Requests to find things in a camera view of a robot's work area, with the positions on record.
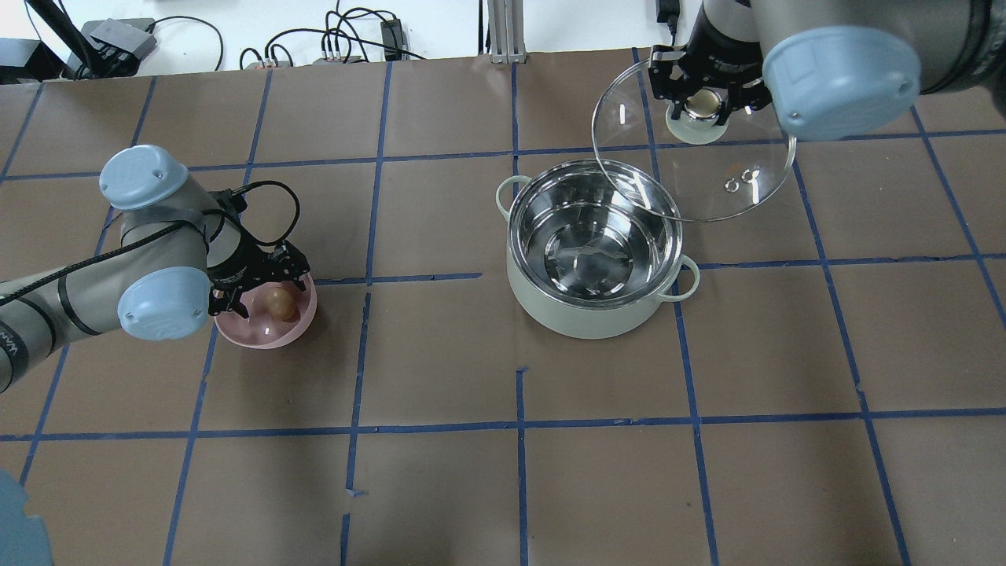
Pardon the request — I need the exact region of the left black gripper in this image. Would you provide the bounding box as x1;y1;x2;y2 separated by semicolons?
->
209;237;311;320

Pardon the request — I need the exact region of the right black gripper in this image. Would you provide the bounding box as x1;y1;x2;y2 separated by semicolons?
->
648;31;773;127

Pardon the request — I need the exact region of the brown egg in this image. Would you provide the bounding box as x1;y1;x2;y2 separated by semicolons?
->
262;287;299;323

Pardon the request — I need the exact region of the glass pot lid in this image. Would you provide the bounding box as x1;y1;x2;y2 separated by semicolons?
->
590;57;797;222

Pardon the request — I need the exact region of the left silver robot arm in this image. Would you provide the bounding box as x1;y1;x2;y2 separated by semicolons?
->
1;145;317;389

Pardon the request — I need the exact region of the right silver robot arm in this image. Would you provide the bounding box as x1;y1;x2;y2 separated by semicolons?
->
644;1;1005;141

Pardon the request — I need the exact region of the pale green cooking pot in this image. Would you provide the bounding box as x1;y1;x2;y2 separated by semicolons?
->
494;159;701;340

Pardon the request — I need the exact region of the pink plastic bowl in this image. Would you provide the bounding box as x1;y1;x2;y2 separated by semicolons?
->
213;274;318;350

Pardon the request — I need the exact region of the black power adapter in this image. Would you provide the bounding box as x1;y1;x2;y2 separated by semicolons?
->
380;18;407;61

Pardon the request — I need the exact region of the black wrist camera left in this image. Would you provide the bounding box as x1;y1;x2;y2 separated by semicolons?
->
202;189;248;241

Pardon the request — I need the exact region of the aluminium frame post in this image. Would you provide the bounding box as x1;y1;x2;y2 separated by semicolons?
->
485;1;527;64

